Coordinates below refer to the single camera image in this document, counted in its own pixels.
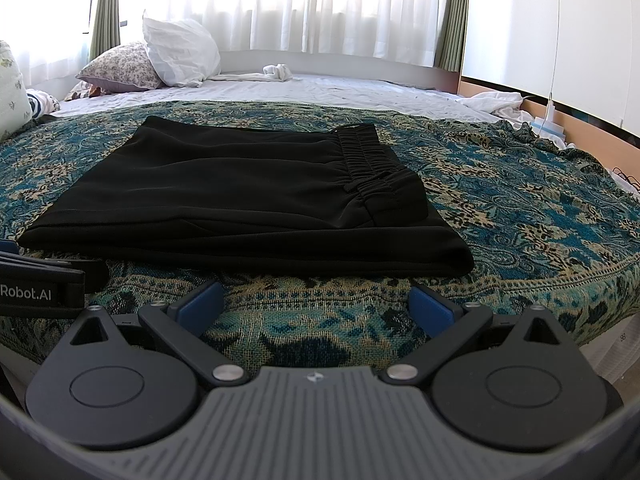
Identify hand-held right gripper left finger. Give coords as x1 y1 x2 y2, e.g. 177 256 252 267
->
69 281 250 388

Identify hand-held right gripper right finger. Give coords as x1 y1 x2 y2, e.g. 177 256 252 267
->
378 285 571 386

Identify black pants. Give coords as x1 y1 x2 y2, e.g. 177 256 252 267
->
17 116 475 277

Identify teal patterned blanket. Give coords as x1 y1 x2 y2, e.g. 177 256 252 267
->
0 100 640 366

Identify striped cloth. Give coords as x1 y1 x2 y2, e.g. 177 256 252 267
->
25 88 61 121

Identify white green floral pillow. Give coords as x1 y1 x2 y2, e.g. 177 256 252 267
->
0 40 33 143

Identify purple floral pillow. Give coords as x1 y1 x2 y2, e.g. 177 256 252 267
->
75 41 166 93

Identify blue white box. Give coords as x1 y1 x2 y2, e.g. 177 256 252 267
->
530 116 568 143

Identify crumpled white garment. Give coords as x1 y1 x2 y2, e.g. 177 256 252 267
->
460 91 538 126

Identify white bed sheet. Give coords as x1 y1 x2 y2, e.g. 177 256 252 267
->
50 72 501 123

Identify small white cloth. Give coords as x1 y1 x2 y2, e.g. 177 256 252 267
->
207 63 301 83

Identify plain white pillow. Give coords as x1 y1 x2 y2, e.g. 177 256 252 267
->
141 10 222 87

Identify green curtain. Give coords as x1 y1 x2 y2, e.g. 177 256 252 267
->
434 0 471 73
89 0 123 61

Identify white sheer curtain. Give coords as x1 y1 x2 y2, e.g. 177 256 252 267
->
115 0 451 68

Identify white hanging cord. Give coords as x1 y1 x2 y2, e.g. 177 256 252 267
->
546 0 562 122

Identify black cable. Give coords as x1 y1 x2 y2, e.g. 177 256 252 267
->
612 167 640 196

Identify wooden bed frame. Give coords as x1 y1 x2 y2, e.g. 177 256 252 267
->
457 77 640 171

